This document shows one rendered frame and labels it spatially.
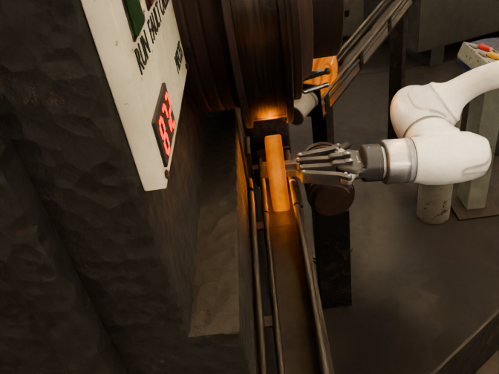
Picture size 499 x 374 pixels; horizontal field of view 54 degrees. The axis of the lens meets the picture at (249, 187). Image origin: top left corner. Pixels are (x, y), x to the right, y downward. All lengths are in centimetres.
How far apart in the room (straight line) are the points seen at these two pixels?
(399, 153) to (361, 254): 91
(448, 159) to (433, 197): 91
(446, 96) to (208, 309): 73
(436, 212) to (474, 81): 90
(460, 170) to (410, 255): 88
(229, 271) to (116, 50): 32
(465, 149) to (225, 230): 53
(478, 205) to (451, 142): 106
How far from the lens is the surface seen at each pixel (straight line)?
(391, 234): 193
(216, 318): 56
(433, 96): 111
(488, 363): 85
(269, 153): 92
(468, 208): 205
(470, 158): 102
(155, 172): 42
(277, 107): 72
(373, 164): 97
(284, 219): 99
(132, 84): 38
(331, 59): 145
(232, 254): 62
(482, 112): 182
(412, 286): 175
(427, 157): 99
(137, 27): 40
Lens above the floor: 130
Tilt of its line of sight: 36 degrees down
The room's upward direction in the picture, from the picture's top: 10 degrees counter-clockwise
